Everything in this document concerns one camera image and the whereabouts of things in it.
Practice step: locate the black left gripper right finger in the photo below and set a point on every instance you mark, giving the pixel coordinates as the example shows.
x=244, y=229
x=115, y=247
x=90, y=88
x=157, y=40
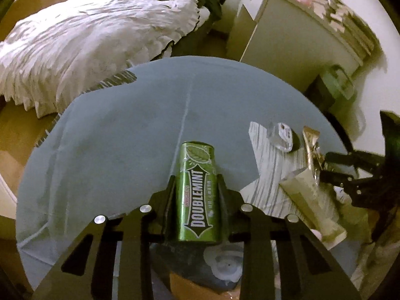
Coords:
x=282, y=257

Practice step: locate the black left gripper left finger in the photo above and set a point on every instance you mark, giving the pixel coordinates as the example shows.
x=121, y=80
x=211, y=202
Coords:
x=110, y=259

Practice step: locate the gold foil snack wrapper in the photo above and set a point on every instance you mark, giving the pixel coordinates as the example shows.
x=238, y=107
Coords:
x=314, y=157

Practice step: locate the small clear bottle black cap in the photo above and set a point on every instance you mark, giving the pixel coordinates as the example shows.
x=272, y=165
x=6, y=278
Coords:
x=282, y=137

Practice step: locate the green Doublemint gum can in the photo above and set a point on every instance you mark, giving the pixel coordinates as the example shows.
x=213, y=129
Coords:
x=197, y=197

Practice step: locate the black trash bin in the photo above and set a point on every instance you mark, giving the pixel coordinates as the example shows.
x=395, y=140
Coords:
x=318, y=93

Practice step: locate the beige paper box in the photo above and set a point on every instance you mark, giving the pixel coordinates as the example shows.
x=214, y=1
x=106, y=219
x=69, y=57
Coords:
x=303, y=190

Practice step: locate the white striped paper sheet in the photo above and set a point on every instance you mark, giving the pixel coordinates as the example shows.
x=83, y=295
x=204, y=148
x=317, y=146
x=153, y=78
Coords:
x=273, y=166

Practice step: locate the green translucent bag on cabinet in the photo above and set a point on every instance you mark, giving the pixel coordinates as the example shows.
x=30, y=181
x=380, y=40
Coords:
x=337, y=82

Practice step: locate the round blue-grey table cloth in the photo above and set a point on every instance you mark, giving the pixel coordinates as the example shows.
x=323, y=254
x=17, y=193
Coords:
x=114, y=147

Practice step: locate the white cabinet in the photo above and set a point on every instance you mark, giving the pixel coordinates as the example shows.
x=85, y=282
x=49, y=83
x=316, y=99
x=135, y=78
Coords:
x=288, y=40

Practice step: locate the pile of toys and books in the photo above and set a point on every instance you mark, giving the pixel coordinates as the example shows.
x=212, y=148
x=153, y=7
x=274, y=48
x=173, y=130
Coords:
x=344, y=21

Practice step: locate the bed with white duvet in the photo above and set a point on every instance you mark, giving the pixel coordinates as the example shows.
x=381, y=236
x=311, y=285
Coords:
x=53, y=55

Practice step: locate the brown wooden headboard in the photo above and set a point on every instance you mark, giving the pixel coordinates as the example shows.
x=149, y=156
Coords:
x=34, y=0

